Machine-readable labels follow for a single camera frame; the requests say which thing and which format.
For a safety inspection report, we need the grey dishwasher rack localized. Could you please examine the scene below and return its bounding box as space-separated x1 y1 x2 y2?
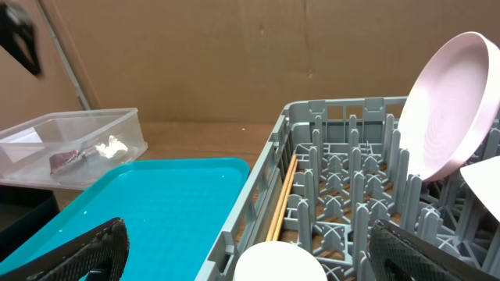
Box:
197 98 499 280

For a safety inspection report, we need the white cup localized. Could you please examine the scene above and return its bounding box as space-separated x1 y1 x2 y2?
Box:
233 241 327 281

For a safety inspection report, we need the red snack wrapper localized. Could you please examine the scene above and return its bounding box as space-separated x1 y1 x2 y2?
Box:
48 148 97 175

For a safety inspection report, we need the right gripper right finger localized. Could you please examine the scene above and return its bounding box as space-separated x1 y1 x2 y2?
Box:
369 219 498 281

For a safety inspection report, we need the clear plastic bin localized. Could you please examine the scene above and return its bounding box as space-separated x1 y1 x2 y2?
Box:
1 108 148 190

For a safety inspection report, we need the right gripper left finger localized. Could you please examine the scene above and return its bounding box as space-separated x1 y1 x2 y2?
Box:
1 217 130 281

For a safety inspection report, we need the teal serving tray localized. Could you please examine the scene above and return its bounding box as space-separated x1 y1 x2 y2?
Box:
1 158 250 280

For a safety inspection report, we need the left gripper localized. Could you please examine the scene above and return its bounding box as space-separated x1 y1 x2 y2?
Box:
1 2 42 76

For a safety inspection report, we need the pink plate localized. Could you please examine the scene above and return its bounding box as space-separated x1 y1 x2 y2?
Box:
398 31 499 181

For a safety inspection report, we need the pink bowl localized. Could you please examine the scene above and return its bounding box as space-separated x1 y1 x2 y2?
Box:
460 156 500 220

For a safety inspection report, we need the wooden chopstick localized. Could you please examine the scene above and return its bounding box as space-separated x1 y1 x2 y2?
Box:
265 153 298 242
272 158 299 242

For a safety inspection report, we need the white napkin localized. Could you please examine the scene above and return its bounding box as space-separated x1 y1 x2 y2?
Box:
95 135 128 159

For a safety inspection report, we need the black tray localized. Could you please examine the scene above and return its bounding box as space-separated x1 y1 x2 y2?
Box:
1 185 59 261

